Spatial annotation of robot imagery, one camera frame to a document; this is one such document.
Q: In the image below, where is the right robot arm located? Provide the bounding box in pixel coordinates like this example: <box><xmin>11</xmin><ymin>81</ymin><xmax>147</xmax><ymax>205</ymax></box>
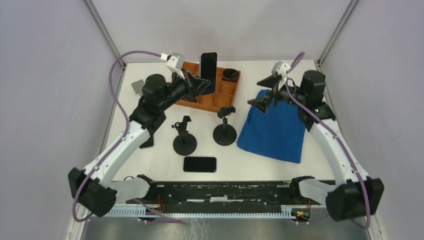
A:
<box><xmin>248</xmin><ymin>70</ymin><xmax>385</xmax><ymax>226</ymax></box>

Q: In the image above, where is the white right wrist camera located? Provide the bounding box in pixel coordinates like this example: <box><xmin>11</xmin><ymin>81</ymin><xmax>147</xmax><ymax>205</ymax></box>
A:
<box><xmin>271</xmin><ymin>60</ymin><xmax>291</xmax><ymax>80</ymax></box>

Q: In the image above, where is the aluminium frame post left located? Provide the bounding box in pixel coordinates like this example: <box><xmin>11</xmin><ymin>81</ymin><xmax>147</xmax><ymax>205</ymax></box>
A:
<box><xmin>82</xmin><ymin>0</ymin><xmax>121</xmax><ymax>59</ymax></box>

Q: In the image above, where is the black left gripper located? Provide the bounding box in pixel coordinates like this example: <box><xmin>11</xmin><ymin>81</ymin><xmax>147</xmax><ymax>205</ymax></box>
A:
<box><xmin>159</xmin><ymin>68</ymin><xmax>212</xmax><ymax>112</ymax></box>

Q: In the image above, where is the black phone under left arm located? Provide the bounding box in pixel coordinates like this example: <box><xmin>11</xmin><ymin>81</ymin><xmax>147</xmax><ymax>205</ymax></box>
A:
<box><xmin>139</xmin><ymin>135</ymin><xmax>155</xmax><ymax>149</ymax></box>

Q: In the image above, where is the black phone stand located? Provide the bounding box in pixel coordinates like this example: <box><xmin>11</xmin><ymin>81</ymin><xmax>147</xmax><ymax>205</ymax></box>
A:
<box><xmin>171</xmin><ymin>115</ymin><xmax>197</xmax><ymax>156</ymax></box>
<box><xmin>212</xmin><ymin>106</ymin><xmax>237</xmax><ymax>147</ymax></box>

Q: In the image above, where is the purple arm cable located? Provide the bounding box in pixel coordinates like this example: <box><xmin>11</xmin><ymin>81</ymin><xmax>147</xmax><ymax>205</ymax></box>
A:
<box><xmin>72</xmin><ymin>50</ymin><xmax>163</xmax><ymax>223</ymax></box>
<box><xmin>284</xmin><ymin>51</ymin><xmax>372</xmax><ymax>229</ymax></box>

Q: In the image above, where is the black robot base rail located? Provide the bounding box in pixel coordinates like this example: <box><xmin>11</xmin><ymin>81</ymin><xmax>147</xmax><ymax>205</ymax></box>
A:
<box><xmin>141</xmin><ymin>180</ymin><xmax>316</xmax><ymax>214</ymax></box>

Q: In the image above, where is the black phone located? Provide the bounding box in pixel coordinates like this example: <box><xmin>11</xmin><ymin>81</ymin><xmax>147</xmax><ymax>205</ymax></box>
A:
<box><xmin>183</xmin><ymin>156</ymin><xmax>217</xmax><ymax>173</ymax></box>
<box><xmin>199</xmin><ymin>52</ymin><xmax>218</xmax><ymax>96</ymax></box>

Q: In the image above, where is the wooden compartment tray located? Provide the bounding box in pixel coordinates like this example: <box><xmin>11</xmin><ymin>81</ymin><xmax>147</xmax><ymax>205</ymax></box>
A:
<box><xmin>176</xmin><ymin>67</ymin><xmax>242</xmax><ymax>113</ymax></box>

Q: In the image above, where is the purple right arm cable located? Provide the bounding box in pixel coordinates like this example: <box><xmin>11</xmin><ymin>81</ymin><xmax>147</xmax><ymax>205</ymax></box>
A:
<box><xmin>284</xmin><ymin>51</ymin><xmax>372</xmax><ymax>229</ymax></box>

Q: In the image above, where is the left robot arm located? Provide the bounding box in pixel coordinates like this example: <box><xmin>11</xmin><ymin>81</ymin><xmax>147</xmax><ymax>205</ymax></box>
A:
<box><xmin>68</xmin><ymin>69</ymin><xmax>211</xmax><ymax>217</ymax></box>

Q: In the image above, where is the rolled tie back right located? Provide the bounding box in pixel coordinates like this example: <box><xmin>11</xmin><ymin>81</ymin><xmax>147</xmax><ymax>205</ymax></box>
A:
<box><xmin>222</xmin><ymin>68</ymin><xmax>240</xmax><ymax>83</ymax></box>

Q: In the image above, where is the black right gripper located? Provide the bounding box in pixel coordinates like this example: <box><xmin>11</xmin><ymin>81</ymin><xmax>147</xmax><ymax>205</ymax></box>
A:
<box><xmin>248</xmin><ymin>73</ymin><xmax>307</xmax><ymax>114</ymax></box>

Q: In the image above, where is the white toothed cable duct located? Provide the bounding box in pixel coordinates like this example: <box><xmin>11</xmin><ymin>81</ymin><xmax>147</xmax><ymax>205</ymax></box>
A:
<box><xmin>104</xmin><ymin>204</ymin><xmax>296</xmax><ymax>220</ymax></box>

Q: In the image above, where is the blue cloth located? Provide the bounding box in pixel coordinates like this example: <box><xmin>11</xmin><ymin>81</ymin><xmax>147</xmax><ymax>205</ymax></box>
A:
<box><xmin>237</xmin><ymin>102</ymin><xmax>306</xmax><ymax>164</ymax></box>

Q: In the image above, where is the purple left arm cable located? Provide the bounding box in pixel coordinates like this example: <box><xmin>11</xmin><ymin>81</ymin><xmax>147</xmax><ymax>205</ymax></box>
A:
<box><xmin>72</xmin><ymin>50</ymin><xmax>163</xmax><ymax>223</ymax></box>

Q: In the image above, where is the silver metal phone stand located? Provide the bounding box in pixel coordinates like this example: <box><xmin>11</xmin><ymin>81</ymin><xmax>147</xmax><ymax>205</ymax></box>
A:
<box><xmin>131</xmin><ymin>79</ymin><xmax>145</xmax><ymax>97</ymax></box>

